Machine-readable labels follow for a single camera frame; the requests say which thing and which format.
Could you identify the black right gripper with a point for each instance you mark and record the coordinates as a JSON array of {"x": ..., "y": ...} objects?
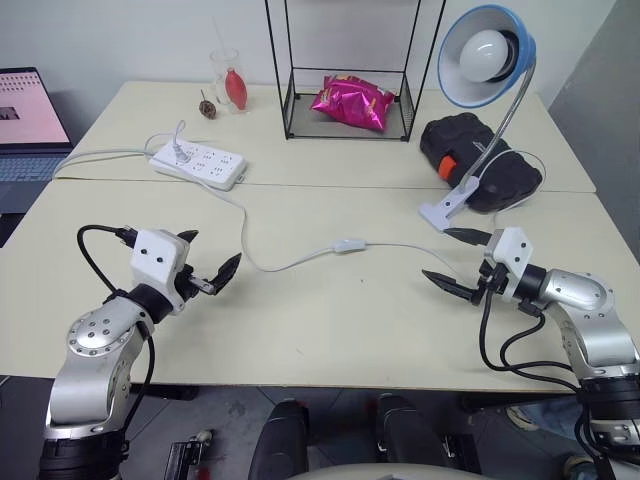
[{"x": 492, "y": 282}]

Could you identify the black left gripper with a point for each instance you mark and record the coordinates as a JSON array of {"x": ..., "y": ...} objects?
[{"x": 187, "y": 285}]

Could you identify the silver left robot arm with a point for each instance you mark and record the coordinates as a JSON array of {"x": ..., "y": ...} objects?
[{"x": 95, "y": 340}]

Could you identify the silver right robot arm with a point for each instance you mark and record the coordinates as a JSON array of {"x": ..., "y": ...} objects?
[{"x": 590, "y": 320}]

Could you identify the blue gooseneck clip desk lamp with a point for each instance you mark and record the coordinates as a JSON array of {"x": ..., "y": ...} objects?
[{"x": 445, "y": 205}]

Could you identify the white plastic cable connector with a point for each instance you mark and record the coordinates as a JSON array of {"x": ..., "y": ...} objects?
[{"x": 181, "y": 154}]

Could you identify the white power strip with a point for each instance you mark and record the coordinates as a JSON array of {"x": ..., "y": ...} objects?
[{"x": 210, "y": 165}]

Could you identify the black case with orange latch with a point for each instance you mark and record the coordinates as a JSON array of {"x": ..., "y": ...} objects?
[{"x": 450, "y": 140}]

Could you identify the black table crossbar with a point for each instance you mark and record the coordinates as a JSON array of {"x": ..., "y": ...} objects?
[
  {"x": 510, "y": 401},
  {"x": 165, "y": 391}
]

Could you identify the brown dried fruit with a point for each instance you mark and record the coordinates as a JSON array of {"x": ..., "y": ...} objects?
[{"x": 207, "y": 108}]

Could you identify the red oval bulb object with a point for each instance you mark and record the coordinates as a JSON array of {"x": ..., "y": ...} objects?
[{"x": 236, "y": 90}]

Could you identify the grey white sneaker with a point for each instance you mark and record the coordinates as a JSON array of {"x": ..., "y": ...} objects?
[
  {"x": 522, "y": 419},
  {"x": 580, "y": 469}
]

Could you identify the dark rounded shape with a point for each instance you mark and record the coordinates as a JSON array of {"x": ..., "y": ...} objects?
[
  {"x": 280, "y": 440},
  {"x": 405, "y": 430}
]

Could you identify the clear drinking glass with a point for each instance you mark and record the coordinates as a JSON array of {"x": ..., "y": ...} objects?
[{"x": 222, "y": 75}]

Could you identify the pink snack bag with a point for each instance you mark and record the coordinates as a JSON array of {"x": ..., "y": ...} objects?
[{"x": 352, "y": 102}]

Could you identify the white round light bulb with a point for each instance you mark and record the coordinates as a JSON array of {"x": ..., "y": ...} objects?
[{"x": 482, "y": 55}]

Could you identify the clear thin straw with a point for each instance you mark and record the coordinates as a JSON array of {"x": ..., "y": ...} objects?
[{"x": 218, "y": 45}]

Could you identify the grey laptop computer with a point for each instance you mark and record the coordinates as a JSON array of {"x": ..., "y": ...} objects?
[{"x": 30, "y": 130}]

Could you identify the beige rounded panel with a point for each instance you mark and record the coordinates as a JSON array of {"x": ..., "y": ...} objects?
[{"x": 385, "y": 471}]

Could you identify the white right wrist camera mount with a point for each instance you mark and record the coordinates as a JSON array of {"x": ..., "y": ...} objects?
[{"x": 515, "y": 255}]

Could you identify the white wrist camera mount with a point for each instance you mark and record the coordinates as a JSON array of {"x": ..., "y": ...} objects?
[
  {"x": 152, "y": 257},
  {"x": 515, "y": 255}
]

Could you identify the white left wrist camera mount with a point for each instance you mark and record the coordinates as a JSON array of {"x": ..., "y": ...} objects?
[{"x": 152, "y": 257}]

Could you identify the black metal base bracket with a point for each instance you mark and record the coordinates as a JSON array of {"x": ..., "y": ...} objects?
[{"x": 187, "y": 455}]

